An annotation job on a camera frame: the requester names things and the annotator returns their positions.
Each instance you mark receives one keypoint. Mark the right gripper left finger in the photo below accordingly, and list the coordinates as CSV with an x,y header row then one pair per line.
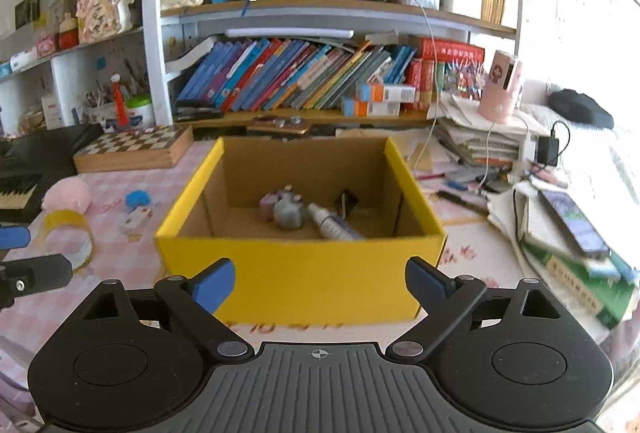
x,y
192,303

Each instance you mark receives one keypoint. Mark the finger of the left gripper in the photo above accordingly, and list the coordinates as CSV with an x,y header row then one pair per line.
x,y
20,278
14,237

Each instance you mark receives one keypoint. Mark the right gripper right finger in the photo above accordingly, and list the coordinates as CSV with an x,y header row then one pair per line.
x,y
448,302

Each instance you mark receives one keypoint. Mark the yellow tape roll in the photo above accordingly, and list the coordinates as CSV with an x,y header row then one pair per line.
x,y
67,232

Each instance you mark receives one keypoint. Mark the white staples box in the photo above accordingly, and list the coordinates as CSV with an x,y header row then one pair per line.
x,y
135,221

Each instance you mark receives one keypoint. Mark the white blue spray bottle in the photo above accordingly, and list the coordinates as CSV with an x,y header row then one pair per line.
x,y
331,226

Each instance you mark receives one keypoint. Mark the pink plush pig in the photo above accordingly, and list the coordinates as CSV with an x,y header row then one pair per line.
x,y
67,194

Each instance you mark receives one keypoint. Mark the black electronic keyboard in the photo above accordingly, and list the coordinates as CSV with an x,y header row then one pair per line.
x,y
30,165

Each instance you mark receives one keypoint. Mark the yellow cardboard box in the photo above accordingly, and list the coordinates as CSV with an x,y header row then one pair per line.
x,y
299,277

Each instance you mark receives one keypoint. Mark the pink checkered tablecloth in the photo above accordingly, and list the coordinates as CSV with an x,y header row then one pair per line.
x,y
474,246

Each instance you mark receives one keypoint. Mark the black pen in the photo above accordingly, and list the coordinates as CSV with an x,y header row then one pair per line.
x,y
461,202

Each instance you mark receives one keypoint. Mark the blue toy elephant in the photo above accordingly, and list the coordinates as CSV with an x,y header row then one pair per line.
x,y
137,199

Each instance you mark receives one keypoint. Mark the red pencil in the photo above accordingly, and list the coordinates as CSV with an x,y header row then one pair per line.
x,y
429,176

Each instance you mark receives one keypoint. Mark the grey mouse toy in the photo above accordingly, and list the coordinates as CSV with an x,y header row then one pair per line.
x,y
284,208

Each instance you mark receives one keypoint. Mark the black binder clip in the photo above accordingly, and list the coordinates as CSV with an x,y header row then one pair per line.
x,y
345,203

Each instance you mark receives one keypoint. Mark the smartphone on papers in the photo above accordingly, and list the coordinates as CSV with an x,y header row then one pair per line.
x,y
575,224

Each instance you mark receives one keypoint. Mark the wooden chess board box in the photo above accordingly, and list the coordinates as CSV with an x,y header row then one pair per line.
x,y
148,149

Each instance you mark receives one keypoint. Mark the green book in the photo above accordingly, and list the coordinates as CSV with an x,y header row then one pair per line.
x,y
610,303

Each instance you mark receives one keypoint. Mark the stack of papers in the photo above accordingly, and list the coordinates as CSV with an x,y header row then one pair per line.
x,y
479,142

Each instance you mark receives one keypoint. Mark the green lid white jar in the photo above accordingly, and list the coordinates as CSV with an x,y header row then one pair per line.
x,y
140,112

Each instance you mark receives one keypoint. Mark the black power adapter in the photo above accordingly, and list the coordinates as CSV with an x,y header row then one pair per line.
x,y
547,151

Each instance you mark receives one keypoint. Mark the black stapler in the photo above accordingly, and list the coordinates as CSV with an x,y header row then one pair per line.
x,y
196,110

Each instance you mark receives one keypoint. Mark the brown wooden box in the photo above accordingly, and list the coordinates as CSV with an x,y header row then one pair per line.
x,y
279,127

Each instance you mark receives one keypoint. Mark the pink cylindrical device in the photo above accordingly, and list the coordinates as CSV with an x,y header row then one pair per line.
x,y
502,89

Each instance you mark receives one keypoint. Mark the orange white medicine box lower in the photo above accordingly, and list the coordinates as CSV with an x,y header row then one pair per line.
x,y
355,108

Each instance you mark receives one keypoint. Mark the orange white medicine box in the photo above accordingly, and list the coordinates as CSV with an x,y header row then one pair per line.
x,y
355,108
385,93

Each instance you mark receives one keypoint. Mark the orange white medicine box upper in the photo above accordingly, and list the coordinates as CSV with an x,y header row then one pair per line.
x,y
385,93

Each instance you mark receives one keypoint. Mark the pink decorative figurine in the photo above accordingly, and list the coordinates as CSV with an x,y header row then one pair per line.
x,y
102,19

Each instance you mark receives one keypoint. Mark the red thick dictionary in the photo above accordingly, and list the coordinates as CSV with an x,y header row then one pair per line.
x,y
447,51

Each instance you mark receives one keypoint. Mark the white bookshelf frame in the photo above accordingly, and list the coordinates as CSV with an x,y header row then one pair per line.
x,y
177,29

